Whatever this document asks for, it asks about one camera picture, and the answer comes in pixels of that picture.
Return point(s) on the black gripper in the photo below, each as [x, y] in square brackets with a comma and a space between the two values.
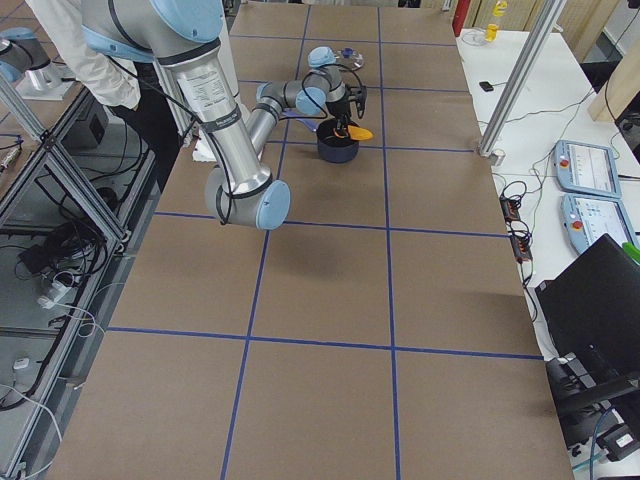
[340, 108]

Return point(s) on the yellow toy corn cob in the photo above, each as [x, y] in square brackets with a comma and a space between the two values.
[357, 133]

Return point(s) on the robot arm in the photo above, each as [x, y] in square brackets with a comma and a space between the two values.
[184, 37]

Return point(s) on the dark blue saucepan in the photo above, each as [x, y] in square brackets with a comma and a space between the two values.
[331, 147]

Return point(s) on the small black square pad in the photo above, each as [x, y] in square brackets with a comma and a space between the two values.
[486, 86]

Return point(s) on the person in dark apron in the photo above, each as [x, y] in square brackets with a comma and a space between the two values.
[129, 90]

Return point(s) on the black power strip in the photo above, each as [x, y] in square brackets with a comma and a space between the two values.
[518, 231]

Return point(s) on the far blue teach pendant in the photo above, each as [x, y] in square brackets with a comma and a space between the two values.
[587, 169]

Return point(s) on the blue teach pendant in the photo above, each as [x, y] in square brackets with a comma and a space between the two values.
[587, 218]
[587, 169]

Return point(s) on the near blue teach pendant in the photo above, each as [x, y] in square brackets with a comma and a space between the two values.
[587, 218]

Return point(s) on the black laptop monitor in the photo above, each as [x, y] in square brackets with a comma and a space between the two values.
[595, 302]

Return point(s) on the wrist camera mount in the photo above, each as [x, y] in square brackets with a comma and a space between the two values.
[357, 95]

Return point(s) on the aluminium frame post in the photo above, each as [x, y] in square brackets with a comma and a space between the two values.
[533, 46]

